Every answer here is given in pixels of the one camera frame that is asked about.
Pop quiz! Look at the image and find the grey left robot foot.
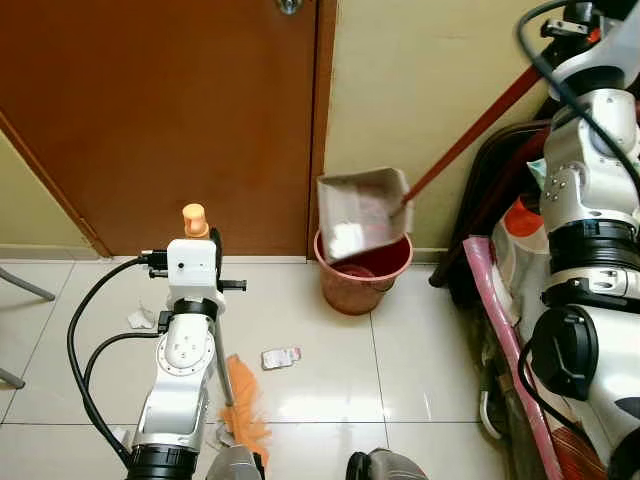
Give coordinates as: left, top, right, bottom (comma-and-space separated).
204, 445, 267, 480

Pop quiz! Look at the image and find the black folded chair frame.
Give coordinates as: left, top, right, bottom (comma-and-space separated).
429, 118, 553, 293

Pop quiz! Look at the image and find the white shoe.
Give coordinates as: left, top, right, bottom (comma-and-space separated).
478, 389, 503, 442

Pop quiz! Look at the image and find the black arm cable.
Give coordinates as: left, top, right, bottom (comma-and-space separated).
82, 331, 162, 433
516, 0, 640, 193
66, 254, 167, 467

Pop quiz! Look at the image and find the grey robot foot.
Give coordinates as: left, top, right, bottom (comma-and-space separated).
346, 449, 403, 480
204, 445, 267, 480

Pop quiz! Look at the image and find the clear bag with orange item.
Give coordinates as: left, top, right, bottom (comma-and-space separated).
494, 194, 550, 303

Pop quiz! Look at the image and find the grey dustpan with red handle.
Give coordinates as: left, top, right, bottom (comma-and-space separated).
316, 58, 549, 265

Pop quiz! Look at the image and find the brown wooden door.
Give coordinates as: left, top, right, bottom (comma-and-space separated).
0, 0, 337, 260

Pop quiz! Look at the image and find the grey right robot foot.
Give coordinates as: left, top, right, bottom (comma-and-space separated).
346, 449, 403, 480

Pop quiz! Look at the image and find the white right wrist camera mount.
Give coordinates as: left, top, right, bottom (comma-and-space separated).
553, 0, 640, 79

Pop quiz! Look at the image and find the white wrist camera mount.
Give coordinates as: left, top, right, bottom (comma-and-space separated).
553, 0, 640, 79
165, 238, 223, 301

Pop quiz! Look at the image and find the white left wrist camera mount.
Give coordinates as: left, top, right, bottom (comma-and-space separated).
165, 238, 223, 301

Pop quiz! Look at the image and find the red plastic bucket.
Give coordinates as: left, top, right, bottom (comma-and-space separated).
313, 228, 414, 317

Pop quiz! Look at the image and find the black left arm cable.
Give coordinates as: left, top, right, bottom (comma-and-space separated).
66, 254, 167, 467
82, 331, 162, 433

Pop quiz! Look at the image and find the red white paper wrapper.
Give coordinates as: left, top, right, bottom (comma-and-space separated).
261, 346, 303, 372

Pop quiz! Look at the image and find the orange bristle broom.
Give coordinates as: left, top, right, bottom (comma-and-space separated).
181, 203, 273, 473

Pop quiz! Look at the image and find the crumpled white paper scrap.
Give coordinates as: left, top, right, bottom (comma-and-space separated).
126, 307, 158, 332

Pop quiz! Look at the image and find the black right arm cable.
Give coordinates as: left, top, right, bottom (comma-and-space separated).
516, 0, 640, 193

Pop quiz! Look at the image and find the pink wrapped long roll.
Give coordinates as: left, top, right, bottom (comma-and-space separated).
462, 234, 563, 480

